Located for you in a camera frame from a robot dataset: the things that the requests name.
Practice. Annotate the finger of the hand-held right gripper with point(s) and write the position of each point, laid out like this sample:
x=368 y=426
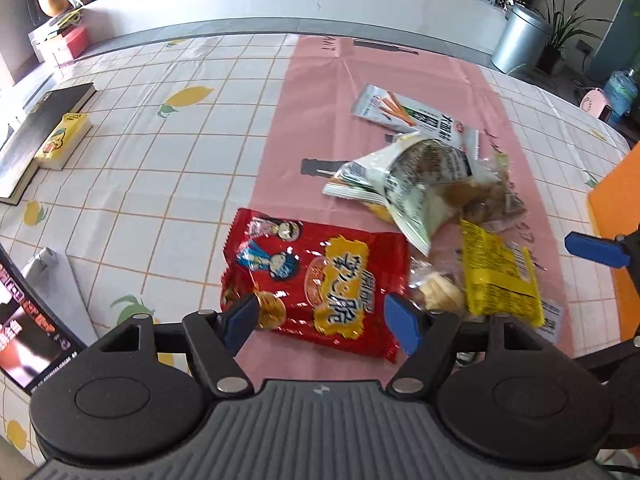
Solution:
x=622 y=365
x=595 y=250

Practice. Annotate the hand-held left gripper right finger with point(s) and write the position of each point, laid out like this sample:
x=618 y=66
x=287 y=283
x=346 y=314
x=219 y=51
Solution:
x=402 y=320

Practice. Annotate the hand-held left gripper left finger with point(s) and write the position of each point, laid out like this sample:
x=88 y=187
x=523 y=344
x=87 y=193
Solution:
x=240 y=320

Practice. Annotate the red snack packet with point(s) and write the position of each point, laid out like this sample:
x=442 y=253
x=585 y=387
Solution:
x=310 y=270

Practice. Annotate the yellow snack packet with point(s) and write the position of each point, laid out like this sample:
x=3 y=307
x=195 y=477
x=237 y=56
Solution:
x=495 y=270

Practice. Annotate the clear green snack packet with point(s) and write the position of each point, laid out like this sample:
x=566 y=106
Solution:
x=482 y=200

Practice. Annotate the large white snack bag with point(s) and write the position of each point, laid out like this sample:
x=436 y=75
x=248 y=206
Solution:
x=415 y=195

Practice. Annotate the small clear cracker packet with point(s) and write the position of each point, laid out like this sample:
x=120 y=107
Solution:
x=440 y=292

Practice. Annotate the small pink appliance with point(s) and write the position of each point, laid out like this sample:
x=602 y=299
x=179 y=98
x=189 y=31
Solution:
x=595 y=102

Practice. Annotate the blue water bottle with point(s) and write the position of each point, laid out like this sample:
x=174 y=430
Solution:
x=622 y=92

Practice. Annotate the white stand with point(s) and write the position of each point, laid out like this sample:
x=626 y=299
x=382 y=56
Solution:
x=60 y=285

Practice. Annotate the tablet with lit screen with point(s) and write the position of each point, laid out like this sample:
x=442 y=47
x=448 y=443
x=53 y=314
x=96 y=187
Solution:
x=30 y=330

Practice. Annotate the white breadstick packet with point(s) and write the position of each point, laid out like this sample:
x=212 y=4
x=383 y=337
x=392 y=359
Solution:
x=385 y=105

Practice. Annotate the potted green plant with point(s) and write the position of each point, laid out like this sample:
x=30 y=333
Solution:
x=557 y=35

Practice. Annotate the metal trash can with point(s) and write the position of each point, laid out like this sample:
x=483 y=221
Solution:
x=520 y=37

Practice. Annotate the pink table runner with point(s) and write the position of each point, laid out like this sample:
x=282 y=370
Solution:
x=320 y=90

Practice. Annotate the yellow box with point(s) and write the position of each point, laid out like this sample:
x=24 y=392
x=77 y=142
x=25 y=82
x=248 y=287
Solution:
x=62 y=140

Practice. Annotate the black book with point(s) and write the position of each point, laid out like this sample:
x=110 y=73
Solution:
x=30 y=140

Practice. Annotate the white marble cabinet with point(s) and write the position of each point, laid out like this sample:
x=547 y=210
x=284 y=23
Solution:
x=280 y=5

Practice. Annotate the red storage box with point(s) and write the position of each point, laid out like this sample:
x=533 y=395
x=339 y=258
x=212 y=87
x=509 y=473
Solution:
x=62 y=45

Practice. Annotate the stack of papers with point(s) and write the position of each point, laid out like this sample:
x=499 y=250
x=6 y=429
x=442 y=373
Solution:
x=57 y=25

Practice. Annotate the wall socket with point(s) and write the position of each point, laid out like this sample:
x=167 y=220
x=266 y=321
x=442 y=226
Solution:
x=583 y=46

